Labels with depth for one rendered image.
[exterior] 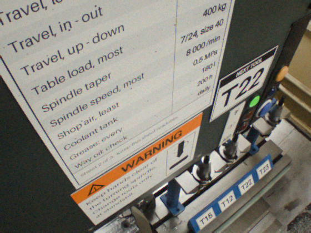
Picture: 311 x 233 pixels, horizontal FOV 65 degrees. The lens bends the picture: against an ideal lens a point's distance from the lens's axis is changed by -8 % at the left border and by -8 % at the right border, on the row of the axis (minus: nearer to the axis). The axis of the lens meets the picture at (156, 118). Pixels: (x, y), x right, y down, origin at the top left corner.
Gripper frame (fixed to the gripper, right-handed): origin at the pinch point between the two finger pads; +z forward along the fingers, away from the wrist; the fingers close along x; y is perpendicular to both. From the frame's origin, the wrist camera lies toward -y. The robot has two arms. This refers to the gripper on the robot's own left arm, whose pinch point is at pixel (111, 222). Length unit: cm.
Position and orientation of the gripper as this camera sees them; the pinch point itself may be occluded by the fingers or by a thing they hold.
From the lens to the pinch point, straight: 53.4
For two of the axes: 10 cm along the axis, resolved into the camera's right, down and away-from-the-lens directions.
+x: 7.7, -5.2, 3.7
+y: -0.1, 5.7, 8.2
